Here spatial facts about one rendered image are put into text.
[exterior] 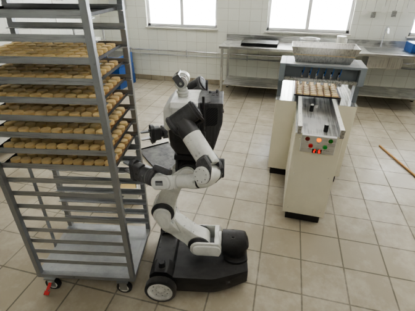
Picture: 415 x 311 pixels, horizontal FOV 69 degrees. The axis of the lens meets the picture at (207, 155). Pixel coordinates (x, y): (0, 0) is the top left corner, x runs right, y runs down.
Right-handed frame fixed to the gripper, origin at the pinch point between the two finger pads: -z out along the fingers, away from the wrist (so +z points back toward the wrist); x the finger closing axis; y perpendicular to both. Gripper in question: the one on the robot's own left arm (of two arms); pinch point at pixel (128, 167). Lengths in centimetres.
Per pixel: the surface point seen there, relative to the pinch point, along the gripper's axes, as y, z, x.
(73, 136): 14.1, -19.8, 18.4
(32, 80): 20, -31, 45
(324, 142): -119, 72, -16
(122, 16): -31, -25, 68
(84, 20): 8, -3, 70
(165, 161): -131, -94, -94
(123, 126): -19.0, -22.6, 10.1
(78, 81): 10.0, -12.7, 45.2
